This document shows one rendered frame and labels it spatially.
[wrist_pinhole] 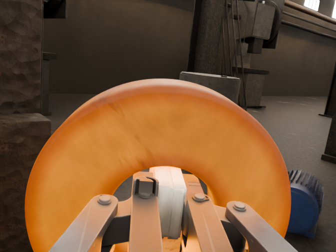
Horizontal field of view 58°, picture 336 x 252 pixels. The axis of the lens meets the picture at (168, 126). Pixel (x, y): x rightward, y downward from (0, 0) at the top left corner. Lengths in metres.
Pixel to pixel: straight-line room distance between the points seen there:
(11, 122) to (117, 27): 7.06
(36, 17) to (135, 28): 7.25
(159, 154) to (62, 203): 0.06
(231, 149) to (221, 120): 0.02
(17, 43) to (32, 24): 0.04
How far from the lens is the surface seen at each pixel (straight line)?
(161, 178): 0.16
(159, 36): 8.22
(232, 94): 2.79
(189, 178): 0.18
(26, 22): 0.56
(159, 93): 0.16
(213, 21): 4.34
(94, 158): 0.17
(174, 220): 0.16
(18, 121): 0.52
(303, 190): 1.97
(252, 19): 7.89
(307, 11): 12.61
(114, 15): 7.50
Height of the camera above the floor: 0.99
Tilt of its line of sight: 12 degrees down
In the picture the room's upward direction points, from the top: 6 degrees clockwise
